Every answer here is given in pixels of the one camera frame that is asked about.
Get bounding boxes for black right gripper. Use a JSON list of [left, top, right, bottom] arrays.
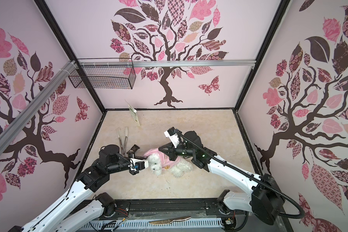
[[160, 141, 196, 161]]

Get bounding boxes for pink teddy hoodie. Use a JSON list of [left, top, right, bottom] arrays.
[[143, 148, 181, 170]]

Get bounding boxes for white teddy bear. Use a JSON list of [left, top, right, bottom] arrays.
[[147, 153, 193, 178]]

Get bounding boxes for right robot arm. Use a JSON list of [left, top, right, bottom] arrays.
[[159, 128, 285, 225]]

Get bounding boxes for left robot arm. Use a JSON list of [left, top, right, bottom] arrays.
[[11, 145, 148, 232]]

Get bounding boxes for black snack packet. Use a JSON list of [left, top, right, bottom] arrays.
[[126, 145, 140, 159]]

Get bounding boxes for metal kitchen tongs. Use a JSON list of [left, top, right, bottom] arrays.
[[118, 127, 129, 155]]

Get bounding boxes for aluminium crossbar rear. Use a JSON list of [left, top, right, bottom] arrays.
[[79, 60, 256, 68]]

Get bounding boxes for aluminium crossbar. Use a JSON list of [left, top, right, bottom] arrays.
[[0, 61, 76, 156], [79, 60, 256, 68]]

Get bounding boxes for aluminium crossbar left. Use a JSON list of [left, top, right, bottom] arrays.
[[0, 61, 76, 156]]

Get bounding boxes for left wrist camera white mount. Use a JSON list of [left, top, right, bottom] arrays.
[[130, 158, 149, 172]]

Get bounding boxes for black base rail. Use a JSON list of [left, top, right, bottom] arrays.
[[88, 198, 282, 218]]

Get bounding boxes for black wire basket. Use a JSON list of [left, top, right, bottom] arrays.
[[68, 58, 136, 90]]

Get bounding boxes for black corrugated cable hose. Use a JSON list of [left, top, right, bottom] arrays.
[[168, 127, 305, 219]]

